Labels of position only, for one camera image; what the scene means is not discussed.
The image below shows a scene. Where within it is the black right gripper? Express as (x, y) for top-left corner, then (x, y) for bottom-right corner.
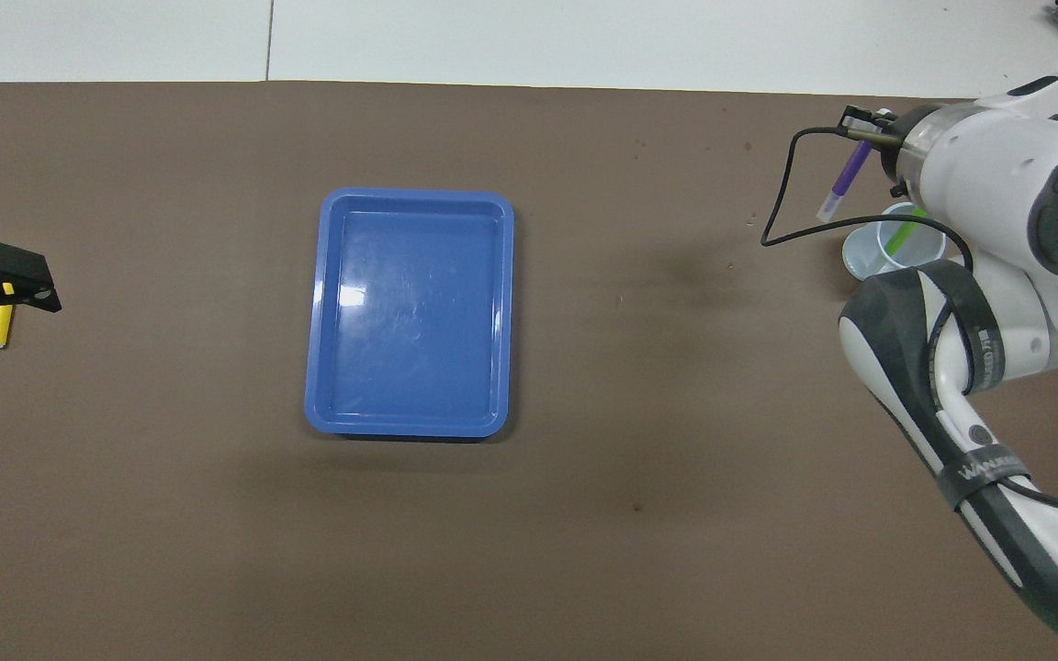
(839, 105), (918, 199)

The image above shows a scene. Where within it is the purple highlighter pen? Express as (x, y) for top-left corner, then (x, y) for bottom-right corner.
(816, 140), (872, 223)

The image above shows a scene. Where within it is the green highlighter pen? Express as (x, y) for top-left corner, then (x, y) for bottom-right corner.
(887, 209), (929, 258)

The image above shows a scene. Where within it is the translucent plastic cup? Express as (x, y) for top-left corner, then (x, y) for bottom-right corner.
(841, 202), (947, 281)

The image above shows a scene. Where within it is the blue plastic tray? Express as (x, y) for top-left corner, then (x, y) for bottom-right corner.
(304, 187), (515, 439)

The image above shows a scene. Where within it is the brown paper table mat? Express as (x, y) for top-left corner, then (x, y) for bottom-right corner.
(0, 81), (1058, 661)

